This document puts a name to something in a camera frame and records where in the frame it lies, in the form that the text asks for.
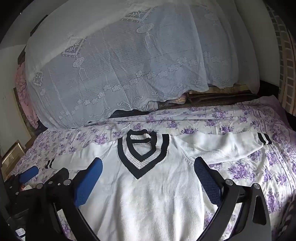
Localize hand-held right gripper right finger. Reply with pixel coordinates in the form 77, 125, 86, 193
194, 157, 272, 241

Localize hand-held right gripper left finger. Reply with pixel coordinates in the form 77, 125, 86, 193
35, 157, 103, 241

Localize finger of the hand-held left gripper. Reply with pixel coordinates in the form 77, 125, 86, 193
17, 166, 39, 184
45, 167, 70, 186

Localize white sweater with navy trim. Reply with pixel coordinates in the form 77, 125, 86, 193
45, 129, 273, 241

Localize golden wooden headboard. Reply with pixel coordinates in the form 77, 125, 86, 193
1, 139, 26, 176

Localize dark green patterned cloth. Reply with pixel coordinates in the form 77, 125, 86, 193
13, 87, 37, 139

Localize purple floral bedsheet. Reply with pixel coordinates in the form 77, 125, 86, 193
9, 95, 296, 241

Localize dark blue cloth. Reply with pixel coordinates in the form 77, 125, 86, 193
109, 108, 148, 119

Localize pink floral quilt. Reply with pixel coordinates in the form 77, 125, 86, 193
15, 62, 40, 129

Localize brown folded blankets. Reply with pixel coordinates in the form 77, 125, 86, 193
159, 83, 259, 108

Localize white lace cover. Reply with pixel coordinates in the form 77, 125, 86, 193
24, 0, 240, 129

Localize brick patterned curtain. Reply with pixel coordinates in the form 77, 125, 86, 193
266, 2, 296, 114

